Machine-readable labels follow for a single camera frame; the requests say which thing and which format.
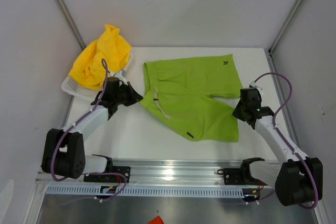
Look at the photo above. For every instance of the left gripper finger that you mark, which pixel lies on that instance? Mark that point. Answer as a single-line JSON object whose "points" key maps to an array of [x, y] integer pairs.
{"points": [[126, 100], [134, 97]]}

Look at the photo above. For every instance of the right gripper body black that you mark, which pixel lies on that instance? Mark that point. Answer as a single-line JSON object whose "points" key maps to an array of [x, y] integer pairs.
{"points": [[238, 111]]}

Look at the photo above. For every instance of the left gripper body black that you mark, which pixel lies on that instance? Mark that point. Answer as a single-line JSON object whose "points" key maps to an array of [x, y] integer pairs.
{"points": [[122, 93]]}

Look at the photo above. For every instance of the lime green shorts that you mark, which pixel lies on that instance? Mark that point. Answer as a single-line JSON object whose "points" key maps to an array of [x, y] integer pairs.
{"points": [[184, 94]]}

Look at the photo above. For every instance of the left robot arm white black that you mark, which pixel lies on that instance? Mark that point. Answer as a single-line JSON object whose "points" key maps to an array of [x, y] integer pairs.
{"points": [[64, 152]]}

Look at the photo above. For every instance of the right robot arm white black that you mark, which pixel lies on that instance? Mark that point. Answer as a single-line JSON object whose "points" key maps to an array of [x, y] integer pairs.
{"points": [[299, 178]]}

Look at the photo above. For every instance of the yellow shorts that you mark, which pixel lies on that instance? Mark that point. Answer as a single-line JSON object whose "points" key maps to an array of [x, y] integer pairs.
{"points": [[88, 70]]}

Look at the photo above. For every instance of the white plastic basket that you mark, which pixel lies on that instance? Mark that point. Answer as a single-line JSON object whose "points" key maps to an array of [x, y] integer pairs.
{"points": [[72, 87]]}

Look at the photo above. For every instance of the orange object at bottom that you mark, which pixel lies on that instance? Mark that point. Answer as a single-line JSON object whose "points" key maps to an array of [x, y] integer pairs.
{"points": [[156, 220]]}

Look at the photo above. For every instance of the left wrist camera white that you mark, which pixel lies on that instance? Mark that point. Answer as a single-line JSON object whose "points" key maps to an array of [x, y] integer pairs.
{"points": [[121, 75]]}

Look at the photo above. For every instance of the right side aluminium rail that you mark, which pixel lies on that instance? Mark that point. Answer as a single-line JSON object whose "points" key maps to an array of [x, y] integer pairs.
{"points": [[284, 91]]}

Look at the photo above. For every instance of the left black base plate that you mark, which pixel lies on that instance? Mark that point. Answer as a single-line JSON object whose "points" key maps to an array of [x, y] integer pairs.
{"points": [[110, 176]]}

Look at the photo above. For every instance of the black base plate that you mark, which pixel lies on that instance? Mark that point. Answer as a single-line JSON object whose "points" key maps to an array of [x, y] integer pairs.
{"points": [[235, 176], [110, 176]]}

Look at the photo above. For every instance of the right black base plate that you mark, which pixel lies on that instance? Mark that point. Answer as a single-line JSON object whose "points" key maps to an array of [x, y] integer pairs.
{"points": [[235, 176]]}

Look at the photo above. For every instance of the aluminium mounting rail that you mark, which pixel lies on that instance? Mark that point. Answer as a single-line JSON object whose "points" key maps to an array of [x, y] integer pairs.
{"points": [[160, 171]]}

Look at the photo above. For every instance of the slotted cable duct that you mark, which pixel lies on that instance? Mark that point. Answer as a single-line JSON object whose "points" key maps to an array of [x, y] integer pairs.
{"points": [[209, 192]]}

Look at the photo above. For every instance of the left corner aluminium post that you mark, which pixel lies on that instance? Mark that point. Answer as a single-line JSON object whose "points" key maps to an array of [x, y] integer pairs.
{"points": [[70, 22]]}

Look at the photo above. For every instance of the corner aluminium post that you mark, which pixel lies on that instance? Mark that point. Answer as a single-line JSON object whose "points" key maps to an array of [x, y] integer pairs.
{"points": [[70, 22], [294, 11]]}

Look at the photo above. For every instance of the right corner aluminium post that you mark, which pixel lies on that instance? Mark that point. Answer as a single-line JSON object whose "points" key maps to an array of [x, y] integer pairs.
{"points": [[294, 11]]}

